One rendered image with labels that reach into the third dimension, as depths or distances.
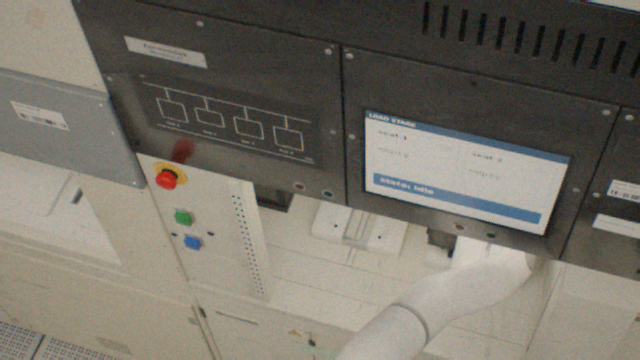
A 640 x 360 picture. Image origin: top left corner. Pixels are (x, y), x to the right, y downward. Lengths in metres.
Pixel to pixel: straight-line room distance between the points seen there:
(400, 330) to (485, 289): 0.20
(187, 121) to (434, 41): 0.48
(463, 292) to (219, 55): 0.58
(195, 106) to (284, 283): 0.73
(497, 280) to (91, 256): 1.03
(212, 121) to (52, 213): 0.92
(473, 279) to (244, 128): 0.46
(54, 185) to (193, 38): 1.09
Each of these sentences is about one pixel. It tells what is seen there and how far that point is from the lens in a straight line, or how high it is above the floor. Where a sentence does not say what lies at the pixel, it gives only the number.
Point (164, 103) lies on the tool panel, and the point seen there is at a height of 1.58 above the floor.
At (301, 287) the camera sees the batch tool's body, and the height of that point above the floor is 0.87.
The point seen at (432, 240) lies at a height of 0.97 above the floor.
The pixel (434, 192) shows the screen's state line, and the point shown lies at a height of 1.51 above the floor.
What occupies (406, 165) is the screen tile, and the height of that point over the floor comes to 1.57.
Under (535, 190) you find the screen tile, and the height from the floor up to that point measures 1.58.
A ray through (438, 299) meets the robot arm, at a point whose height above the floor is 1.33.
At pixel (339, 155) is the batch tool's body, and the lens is 1.29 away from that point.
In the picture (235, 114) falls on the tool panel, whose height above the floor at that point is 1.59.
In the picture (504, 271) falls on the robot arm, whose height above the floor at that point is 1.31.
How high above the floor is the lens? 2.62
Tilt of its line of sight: 58 degrees down
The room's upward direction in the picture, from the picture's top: 5 degrees counter-clockwise
